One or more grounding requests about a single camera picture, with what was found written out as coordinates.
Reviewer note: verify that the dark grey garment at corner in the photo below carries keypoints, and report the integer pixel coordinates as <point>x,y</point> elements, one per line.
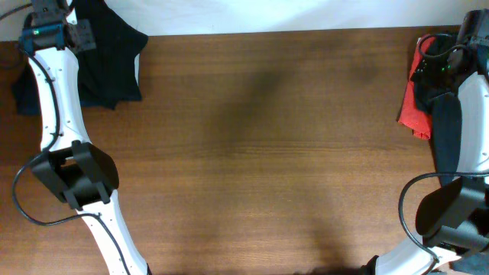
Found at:
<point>476,265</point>

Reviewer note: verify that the black garment in pile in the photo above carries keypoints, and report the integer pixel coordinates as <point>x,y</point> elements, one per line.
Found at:
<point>435,92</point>

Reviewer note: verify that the folded navy blue garment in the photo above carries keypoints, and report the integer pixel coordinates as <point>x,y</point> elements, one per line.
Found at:
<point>26,95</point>

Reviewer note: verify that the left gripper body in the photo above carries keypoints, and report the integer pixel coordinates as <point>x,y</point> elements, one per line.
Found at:
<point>85,29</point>

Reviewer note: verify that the red garment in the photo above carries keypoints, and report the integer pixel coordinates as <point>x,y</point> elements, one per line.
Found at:
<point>410,116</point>

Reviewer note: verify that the black shorts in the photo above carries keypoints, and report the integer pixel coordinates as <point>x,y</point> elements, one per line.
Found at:
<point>107,74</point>

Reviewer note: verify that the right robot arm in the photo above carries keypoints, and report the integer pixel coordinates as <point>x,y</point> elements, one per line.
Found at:
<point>451,222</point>

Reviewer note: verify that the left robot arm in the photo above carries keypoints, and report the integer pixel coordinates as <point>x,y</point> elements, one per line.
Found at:
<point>74,170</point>

